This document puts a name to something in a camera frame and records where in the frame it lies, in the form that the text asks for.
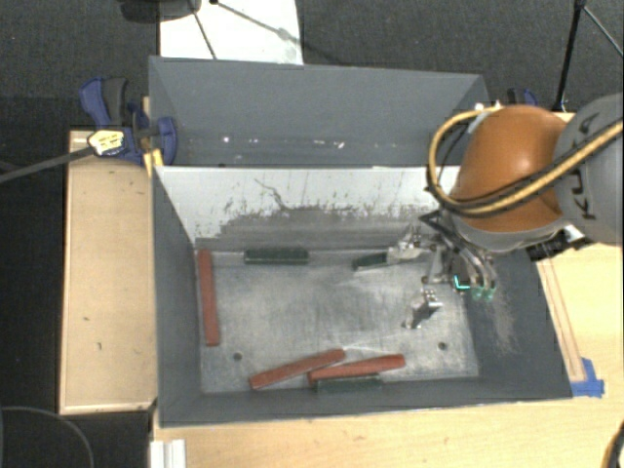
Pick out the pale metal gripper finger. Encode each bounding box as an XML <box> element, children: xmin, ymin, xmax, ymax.
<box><xmin>387</xmin><ymin>225</ymin><xmax>435</xmax><ymax>265</ymax></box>
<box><xmin>401</xmin><ymin>287</ymin><xmax>446</xmax><ymax>331</ymax></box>

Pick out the pale wood flat board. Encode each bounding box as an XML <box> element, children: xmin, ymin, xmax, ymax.
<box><xmin>58</xmin><ymin>129</ymin><xmax>160</xmax><ymax>416</ymax></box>

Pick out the grey metal bin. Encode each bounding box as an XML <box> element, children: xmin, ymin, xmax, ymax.
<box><xmin>147</xmin><ymin>55</ymin><xmax>574</xmax><ymax>429</ymax></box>

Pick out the red-brown flat block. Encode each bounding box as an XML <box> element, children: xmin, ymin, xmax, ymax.
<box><xmin>306</xmin><ymin>353</ymin><xmax>408</xmax><ymax>387</ymax></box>
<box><xmin>248</xmin><ymin>348</ymin><xmax>348</xmax><ymax>391</ymax></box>
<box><xmin>196</xmin><ymin>248</ymin><xmax>222</xmax><ymax>348</ymax></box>

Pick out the black cylinder on white bracket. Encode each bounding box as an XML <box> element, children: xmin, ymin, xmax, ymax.
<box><xmin>527</xmin><ymin>225</ymin><xmax>586</xmax><ymax>263</ymax></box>

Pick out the dark green flat block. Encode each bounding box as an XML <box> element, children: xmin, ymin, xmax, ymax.
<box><xmin>316</xmin><ymin>376</ymin><xmax>385</xmax><ymax>394</ymax></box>
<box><xmin>243</xmin><ymin>247</ymin><xmax>311</xmax><ymax>266</ymax></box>
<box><xmin>351</xmin><ymin>253</ymin><xmax>392</xmax><ymax>271</ymax></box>

